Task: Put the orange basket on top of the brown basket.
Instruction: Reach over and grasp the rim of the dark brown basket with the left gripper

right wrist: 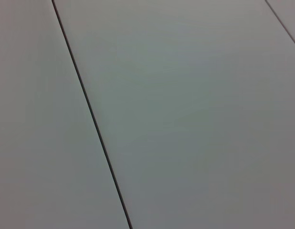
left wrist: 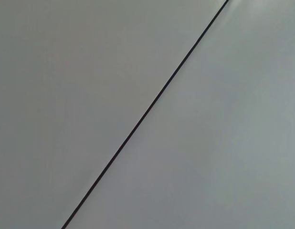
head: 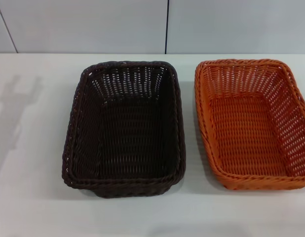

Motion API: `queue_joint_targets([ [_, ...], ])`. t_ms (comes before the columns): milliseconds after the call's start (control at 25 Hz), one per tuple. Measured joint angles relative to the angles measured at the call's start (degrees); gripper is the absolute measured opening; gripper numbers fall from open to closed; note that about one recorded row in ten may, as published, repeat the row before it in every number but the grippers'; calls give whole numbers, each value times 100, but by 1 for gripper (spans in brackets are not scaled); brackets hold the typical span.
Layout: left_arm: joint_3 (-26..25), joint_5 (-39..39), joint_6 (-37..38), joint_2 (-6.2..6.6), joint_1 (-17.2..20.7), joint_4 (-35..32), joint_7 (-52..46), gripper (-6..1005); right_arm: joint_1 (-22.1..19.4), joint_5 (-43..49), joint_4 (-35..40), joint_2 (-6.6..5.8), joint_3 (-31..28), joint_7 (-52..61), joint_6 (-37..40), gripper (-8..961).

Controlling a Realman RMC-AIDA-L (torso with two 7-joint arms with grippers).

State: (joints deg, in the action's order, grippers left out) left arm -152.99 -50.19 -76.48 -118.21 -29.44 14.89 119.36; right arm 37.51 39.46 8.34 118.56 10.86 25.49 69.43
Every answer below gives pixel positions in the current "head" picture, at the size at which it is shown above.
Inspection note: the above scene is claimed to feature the dark brown wicker basket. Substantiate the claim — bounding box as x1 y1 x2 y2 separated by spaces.
61 60 187 198

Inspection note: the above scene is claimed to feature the orange wicker basket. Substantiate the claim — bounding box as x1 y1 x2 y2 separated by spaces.
193 58 305 191

